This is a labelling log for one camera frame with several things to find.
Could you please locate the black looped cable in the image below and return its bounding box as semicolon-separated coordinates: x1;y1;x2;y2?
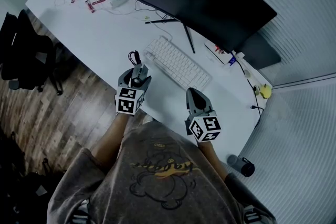
128;50;142;66

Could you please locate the black bag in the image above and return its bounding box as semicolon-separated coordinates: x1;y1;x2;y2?
0;131;66;224

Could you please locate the dark grey flat pad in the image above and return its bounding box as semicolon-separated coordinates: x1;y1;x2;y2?
237;31;282;71

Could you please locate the black computer mouse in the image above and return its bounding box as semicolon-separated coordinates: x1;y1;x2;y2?
192;89;207;112

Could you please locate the black monitor stand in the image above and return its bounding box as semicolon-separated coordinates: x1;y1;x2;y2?
144;17;196;55

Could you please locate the white keyboard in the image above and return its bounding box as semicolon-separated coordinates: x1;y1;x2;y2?
143;35;213;90

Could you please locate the person's shoe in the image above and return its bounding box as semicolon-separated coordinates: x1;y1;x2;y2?
70;199;91;224
243;204;265;224

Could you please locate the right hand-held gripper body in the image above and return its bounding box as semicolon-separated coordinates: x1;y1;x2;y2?
184;106;222;144

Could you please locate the black office chair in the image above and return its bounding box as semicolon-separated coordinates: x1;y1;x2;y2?
0;9;64;97

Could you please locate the yellow toy figure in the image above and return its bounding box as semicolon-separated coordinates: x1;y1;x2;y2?
259;83;272;100

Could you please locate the person's left shoe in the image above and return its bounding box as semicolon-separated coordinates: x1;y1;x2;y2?
70;199;91;224

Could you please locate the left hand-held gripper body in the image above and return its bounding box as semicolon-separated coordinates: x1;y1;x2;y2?
115;67;153;116

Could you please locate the person's grey printed shirt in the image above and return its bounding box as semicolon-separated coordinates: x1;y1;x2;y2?
47;121;276;224

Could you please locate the grey and black bottle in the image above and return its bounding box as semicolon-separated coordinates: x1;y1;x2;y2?
226;154;256;178

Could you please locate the white box with red print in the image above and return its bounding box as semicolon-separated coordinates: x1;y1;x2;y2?
204;39;234;66

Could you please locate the black computer monitor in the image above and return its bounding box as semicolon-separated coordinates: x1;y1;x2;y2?
125;0;278;54

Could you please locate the person's right shoe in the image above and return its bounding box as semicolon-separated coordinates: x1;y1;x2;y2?
243;204;265;224

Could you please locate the person's left forearm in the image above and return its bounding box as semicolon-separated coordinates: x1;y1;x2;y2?
91;112;130;174

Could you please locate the white power strip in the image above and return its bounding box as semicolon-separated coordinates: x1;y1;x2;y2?
110;0;131;8

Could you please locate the person's right forearm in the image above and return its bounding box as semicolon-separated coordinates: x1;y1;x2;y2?
197;140;228;182

